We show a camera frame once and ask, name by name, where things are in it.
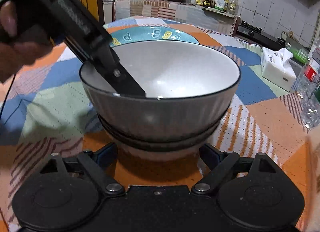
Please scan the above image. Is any white bowl black rim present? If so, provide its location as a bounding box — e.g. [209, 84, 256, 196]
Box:
[79, 40, 241, 142]

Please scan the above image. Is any person's left hand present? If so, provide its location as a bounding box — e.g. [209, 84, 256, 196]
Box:
[1, 0, 55, 83]

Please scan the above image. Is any yellow wooden chair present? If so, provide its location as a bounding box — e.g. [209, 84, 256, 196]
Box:
[80, 0, 105, 25]

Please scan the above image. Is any striped counter cloth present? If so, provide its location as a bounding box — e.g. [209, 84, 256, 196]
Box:
[104, 0, 239, 37]

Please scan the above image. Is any teal alphabet plate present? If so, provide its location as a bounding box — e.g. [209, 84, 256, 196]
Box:
[110, 26, 199, 47]

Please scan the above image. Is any patchwork tablecloth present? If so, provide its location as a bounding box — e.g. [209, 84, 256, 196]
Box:
[1, 17, 307, 231]

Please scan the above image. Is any white tissue pack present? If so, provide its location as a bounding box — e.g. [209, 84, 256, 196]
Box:
[261, 47, 296, 92]

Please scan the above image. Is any clear rice bag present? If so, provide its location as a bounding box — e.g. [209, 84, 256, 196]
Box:
[304, 126, 320, 231]

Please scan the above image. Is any red cap water bottle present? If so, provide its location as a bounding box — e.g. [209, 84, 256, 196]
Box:
[297, 45, 319, 129]

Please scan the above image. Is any oil bottle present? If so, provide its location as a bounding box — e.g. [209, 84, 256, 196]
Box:
[228, 0, 238, 14]
[223, 0, 230, 12]
[214, 0, 225, 11]

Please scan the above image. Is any black gas stove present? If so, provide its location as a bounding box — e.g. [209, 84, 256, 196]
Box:
[236, 21, 285, 51]

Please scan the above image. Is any green plastic basket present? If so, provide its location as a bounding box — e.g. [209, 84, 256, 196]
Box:
[289, 47, 309, 66]

